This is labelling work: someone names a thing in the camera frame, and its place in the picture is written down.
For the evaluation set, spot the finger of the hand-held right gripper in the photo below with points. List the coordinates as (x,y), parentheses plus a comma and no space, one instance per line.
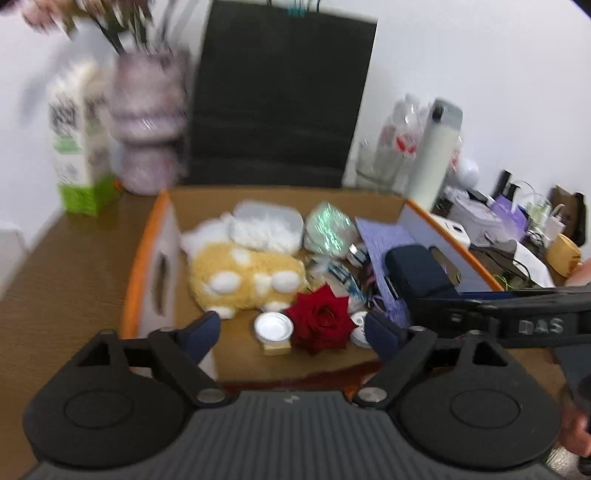
(448,310)

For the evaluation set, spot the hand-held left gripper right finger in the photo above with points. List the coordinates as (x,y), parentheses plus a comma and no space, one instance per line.
(383,337)

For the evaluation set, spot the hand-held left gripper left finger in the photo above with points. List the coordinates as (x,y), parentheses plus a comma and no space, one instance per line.
(201,337)

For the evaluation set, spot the red cardboard box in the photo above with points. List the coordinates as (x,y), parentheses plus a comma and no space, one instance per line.
(231,364)

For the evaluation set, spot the dark blue zip case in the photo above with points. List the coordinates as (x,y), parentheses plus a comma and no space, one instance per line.
(415,267)

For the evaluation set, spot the red rose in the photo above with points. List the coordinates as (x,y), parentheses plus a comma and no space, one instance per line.
(321,318)

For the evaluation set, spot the blue white packet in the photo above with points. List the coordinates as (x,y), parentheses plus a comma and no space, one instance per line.
(339,277)

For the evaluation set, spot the yellow white plush toy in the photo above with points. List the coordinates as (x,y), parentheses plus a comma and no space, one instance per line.
(240,272)

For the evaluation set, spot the cream rectangular tile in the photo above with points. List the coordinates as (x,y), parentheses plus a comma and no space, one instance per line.
(277,348)

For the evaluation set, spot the purple woven pouch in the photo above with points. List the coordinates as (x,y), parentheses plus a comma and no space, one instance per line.
(378,240)

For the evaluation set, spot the iridescent green wrapper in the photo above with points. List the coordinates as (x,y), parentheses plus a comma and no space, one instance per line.
(330,226)

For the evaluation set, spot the clear plastic jar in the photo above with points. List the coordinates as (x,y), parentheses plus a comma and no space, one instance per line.
(268,217)

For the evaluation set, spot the wooden desktop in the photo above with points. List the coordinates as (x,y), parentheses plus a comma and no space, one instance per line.
(69,277)

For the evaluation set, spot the person's right hand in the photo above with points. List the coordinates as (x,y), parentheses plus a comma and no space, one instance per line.
(579,438)

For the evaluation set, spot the small white round case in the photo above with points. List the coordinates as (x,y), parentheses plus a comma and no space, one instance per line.
(359,327)

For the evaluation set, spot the white paper sheet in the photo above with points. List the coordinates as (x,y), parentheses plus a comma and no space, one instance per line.
(531,263)

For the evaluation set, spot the yellow round container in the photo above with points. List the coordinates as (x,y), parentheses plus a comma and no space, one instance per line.
(565,254)

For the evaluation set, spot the white power bank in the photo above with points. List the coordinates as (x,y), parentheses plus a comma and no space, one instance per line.
(455,230)

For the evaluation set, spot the printed grey tin box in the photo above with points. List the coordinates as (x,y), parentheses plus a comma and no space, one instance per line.
(475,214)

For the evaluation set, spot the purple plastic bag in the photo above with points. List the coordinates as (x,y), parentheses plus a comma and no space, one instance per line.
(508,210)

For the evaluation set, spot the brown paper bag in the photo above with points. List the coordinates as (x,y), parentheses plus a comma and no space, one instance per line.
(570,207)

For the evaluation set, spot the white round speaker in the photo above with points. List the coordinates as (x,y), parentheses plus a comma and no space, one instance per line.
(466,173)

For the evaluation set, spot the black stand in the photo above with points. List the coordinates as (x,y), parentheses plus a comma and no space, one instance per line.
(503,182)

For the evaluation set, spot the clear plastic water bottle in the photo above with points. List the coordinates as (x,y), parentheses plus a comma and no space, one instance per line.
(401,134)
(455,154)

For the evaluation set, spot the white thermos bottle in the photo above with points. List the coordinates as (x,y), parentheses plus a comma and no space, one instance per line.
(434,152)

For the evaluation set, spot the clear drinking glass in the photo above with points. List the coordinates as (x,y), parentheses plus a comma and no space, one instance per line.
(369,166)

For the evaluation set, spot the pink purple vase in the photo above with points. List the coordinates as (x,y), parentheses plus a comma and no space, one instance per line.
(147,115)

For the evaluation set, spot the white green milk carton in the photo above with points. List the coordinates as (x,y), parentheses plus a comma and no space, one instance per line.
(74,138)

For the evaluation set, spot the black paper bag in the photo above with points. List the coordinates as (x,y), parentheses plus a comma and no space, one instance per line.
(277,92)

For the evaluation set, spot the dried pink flowers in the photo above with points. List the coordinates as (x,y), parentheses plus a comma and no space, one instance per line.
(46,14)

